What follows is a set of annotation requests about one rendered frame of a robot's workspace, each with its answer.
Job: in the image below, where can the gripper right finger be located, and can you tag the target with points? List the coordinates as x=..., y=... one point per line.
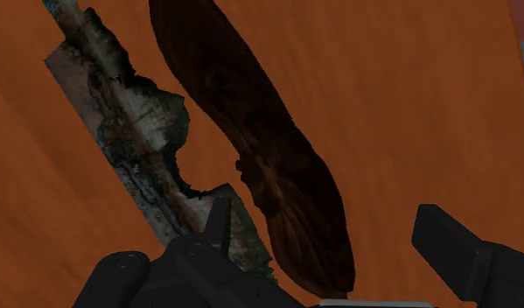
x=470, y=260

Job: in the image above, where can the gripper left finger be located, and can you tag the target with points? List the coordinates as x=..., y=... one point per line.
x=189, y=273

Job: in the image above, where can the dark brown wooden spoon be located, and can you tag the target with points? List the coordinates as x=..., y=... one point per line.
x=261, y=162

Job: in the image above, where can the mottled grey brown flat slab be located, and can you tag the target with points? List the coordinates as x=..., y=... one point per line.
x=133, y=128

